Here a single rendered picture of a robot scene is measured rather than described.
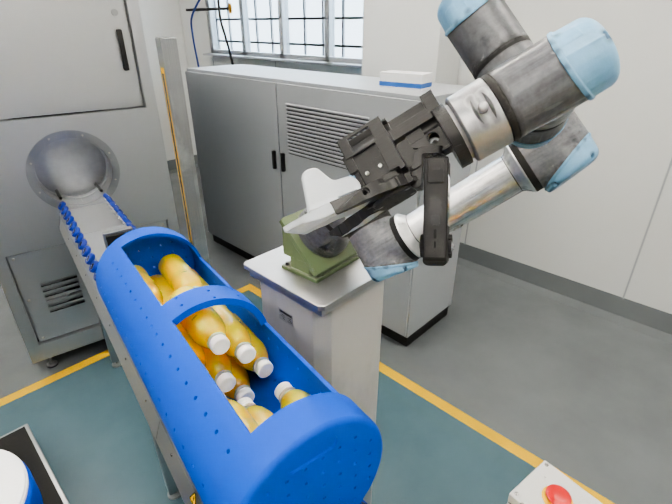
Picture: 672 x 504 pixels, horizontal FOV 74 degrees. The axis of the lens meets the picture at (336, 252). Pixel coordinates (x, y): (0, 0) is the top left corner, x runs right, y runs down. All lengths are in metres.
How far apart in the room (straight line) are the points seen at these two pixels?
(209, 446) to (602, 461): 2.02
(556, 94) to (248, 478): 0.59
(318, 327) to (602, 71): 0.86
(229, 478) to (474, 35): 0.66
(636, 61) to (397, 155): 2.71
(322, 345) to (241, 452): 0.54
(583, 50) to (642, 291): 2.98
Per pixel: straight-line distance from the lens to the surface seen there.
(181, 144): 1.89
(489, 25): 0.61
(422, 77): 2.38
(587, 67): 0.49
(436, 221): 0.47
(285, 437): 0.67
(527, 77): 0.48
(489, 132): 0.47
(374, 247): 1.01
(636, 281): 3.40
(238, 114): 3.24
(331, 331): 1.15
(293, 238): 1.14
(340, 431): 0.71
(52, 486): 2.23
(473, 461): 2.28
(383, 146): 0.48
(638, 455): 2.60
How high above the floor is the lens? 1.74
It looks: 27 degrees down
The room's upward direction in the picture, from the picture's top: straight up
